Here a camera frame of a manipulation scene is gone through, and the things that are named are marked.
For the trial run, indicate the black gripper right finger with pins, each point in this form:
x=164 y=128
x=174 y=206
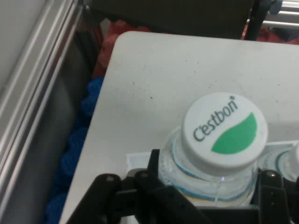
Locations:
x=273 y=191

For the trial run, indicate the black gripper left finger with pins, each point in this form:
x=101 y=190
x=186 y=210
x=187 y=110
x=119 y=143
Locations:
x=149 y=184

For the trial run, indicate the water bottle green label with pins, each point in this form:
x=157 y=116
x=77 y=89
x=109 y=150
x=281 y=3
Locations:
x=224 y=130
x=287 y=163

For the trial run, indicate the blue knitted cloth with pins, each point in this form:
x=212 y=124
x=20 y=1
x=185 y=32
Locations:
x=77 y=144

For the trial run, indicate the red cloth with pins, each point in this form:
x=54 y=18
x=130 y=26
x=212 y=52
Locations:
x=109 y=46

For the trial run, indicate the long aluminium wall rail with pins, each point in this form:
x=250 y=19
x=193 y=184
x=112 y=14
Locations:
x=28 y=70

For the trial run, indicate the aluminium side rail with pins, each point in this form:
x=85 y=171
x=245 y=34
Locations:
x=285 y=23

